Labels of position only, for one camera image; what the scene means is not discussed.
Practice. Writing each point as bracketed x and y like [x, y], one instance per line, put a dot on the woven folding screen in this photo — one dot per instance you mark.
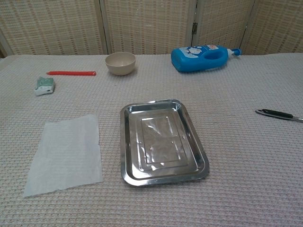
[146, 26]

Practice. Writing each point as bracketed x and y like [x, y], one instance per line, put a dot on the stainless steel tray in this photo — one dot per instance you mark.
[163, 142]

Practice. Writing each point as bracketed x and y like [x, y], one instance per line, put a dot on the white paper sheet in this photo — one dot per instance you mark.
[67, 153]

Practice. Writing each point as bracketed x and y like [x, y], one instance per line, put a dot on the green tissue packet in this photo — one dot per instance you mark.
[44, 86]

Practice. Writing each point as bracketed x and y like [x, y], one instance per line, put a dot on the woven tablecloth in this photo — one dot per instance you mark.
[151, 201]

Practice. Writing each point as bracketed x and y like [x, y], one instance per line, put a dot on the beige bowl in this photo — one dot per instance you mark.
[120, 63]

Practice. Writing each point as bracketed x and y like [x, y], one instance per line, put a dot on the blue detergent bottle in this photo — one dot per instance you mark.
[191, 61]

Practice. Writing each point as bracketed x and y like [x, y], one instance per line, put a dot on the red plastic stick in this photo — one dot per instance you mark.
[71, 73]

